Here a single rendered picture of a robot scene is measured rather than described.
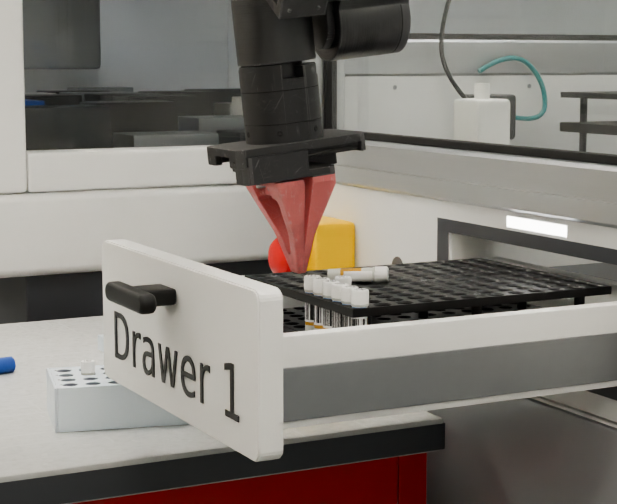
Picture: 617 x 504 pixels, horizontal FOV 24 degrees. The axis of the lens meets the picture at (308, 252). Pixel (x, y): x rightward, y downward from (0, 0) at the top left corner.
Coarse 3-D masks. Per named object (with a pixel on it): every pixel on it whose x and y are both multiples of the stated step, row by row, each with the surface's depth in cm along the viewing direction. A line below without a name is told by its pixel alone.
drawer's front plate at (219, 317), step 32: (128, 256) 110; (160, 256) 105; (192, 288) 99; (224, 288) 94; (256, 288) 90; (128, 320) 110; (160, 320) 104; (192, 320) 99; (224, 320) 94; (256, 320) 90; (128, 352) 111; (192, 352) 99; (224, 352) 95; (256, 352) 90; (128, 384) 111; (160, 384) 105; (192, 384) 100; (224, 384) 95; (256, 384) 90; (192, 416) 100; (224, 416) 95; (256, 416) 91; (256, 448) 91
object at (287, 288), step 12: (252, 276) 114; (264, 276) 115; (288, 288) 108; (300, 288) 109; (300, 300) 106; (312, 300) 104; (324, 300) 103; (336, 312) 101; (348, 312) 100; (360, 312) 100; (372, 312) 100
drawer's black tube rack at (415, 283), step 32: (384, 288) 108; (416, 288) 108; (448, 288) 108; (480, 288) 108; (512, 288) 108; (544, 288) 108; (576, 288) 109; (608, 288) 109; (288, 320) 112; (384, 320) 111
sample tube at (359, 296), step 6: (354, 288) 100; (360, 288) 100; (354, 294) 100; (360, 294) 100; (366, 294) 100; (354, 300) 100; (360, 300) 100; (366, 300) 100; (354, 306) 100; (360, 306) 100; (366, 306) 100; (354, 318) 100; (360, 318) 100; (366, 318) 100; (354, 324) 100; (360, 324) 100; (366, 324) 100
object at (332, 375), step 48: (288, 336) 93; (336, 336) 94; (384, 336) 96; (432, 336) 98; (480, 336) 100; (528, 336) 102; (576, 336) 103; (288, 384) 93; (336, 384) 95; (384, 384) 96; (432, 384) 98; (480, 384) 100; (528, 384) 102; (576, 384) 104
